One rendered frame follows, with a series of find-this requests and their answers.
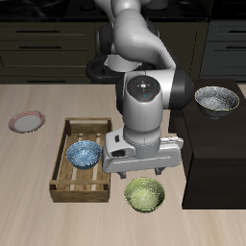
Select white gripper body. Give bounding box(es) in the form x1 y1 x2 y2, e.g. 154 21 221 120
101 135 185 175

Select green bowl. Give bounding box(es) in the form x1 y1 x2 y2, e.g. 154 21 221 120
123 176 166 213

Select blue bowl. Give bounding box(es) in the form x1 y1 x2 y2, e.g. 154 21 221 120
65 139 103 171

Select grey metallic bowl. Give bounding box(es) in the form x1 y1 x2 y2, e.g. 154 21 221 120
193 86 240 120

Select pink rimmed white plate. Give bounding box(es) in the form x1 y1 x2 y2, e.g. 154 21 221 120
8 110 47 135

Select wooden slat tray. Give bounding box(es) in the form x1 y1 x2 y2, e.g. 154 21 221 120
49 117 113 204

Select dark wooden cabinet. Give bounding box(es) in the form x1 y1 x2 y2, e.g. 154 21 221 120
168 78 246 210

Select dark kitchen cupboards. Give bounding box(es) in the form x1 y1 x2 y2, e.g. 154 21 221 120
0 0 246 86

